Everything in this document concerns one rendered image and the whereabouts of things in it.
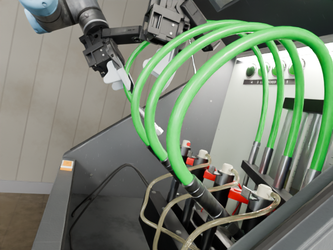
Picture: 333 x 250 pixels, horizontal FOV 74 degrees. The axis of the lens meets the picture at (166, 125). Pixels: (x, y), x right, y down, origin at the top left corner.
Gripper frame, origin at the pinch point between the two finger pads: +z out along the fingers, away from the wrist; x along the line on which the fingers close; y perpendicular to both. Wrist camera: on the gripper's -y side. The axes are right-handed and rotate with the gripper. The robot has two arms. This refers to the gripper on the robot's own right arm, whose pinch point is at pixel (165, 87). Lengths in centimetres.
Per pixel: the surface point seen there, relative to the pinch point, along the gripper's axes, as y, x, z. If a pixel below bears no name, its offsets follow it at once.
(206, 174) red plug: -8.8, 10.6, 14.5
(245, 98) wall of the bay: -35.9, -18.5, -5.0
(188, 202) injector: -7.2, 9.4, 20.9
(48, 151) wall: 38, -194, 79
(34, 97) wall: 58, -193, 28
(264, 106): -26.8, 1.1, -2.1
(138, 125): 6.2, 9.5, 8.0
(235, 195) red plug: -9.2, 18.8, 14.6
